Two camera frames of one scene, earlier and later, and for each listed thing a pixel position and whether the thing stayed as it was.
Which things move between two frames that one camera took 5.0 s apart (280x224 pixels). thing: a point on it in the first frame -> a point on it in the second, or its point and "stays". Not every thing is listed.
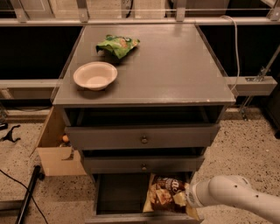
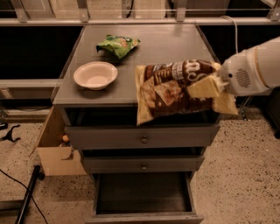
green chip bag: (119, 45) stays
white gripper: (191, 195) -> (240, 73)
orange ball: (66, 138) stays
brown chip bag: (167, 195) -> (161, 90)
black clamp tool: (10, 136) stays
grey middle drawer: (143, 164) stays
